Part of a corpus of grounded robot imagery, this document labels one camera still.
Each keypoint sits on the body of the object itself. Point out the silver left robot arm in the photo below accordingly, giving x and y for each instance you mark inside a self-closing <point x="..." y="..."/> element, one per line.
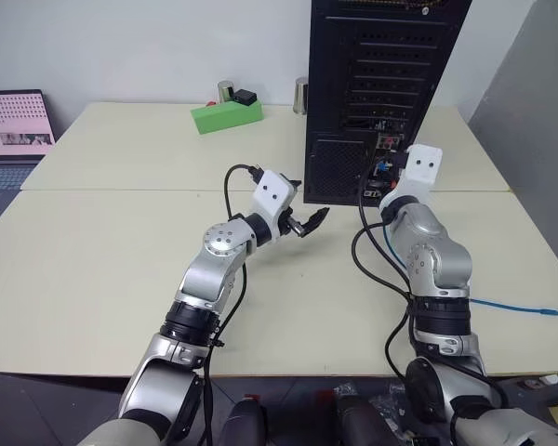
<point x="214" y="274"/>

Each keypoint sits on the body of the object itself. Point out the silver metal can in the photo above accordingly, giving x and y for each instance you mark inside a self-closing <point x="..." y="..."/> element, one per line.
<point x="300" y="95"/>
<point x="224" y="91"/>

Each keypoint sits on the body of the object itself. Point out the grey partition panel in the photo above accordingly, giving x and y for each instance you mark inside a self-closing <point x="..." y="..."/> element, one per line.
<point x="530" y="116"/>

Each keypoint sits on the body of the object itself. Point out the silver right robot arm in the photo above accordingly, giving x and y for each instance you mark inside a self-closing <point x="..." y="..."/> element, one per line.
<point x="428" y="260"/>

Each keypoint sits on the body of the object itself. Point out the dark rounded shape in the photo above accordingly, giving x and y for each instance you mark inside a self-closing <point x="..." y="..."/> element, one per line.
<point x="360" y="423"/>
<point x="248" y="423"/>

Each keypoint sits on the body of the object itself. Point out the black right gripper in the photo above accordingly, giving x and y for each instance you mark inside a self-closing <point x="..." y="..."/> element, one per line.
<point x="398" y="161"/>

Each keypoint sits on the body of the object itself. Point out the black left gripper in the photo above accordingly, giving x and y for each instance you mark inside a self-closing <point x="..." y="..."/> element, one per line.
<point x="292" y="224"/>

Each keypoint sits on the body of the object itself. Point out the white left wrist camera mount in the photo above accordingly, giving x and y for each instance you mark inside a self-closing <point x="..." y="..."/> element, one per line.
<point x="272" y="196"/>

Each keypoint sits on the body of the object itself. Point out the green rectangular box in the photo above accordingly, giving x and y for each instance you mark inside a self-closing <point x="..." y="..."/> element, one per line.
<point x="225" y="118"/>

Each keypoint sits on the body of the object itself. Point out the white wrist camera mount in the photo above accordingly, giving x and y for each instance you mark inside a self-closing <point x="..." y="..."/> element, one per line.
<point x="272" y="196"/>
<point x="421" y="168"/>

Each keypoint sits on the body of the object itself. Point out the black computer tower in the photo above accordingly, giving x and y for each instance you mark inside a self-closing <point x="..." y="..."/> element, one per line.
<point x="367" y="69"/>

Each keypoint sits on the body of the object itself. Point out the small white plug adapter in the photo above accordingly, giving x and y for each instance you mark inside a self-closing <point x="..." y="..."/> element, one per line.
<point x="549" y="379"/>

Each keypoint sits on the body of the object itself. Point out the small black device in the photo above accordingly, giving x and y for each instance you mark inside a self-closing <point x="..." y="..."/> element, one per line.
<point x="244" y="96"/>

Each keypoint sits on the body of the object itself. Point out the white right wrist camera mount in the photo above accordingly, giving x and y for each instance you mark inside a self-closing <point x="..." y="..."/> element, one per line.
<point x="421" y="168"/>

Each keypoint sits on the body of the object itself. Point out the laptop with pink screen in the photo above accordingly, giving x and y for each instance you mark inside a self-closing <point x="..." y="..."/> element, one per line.
<point x="11" y="139"/>

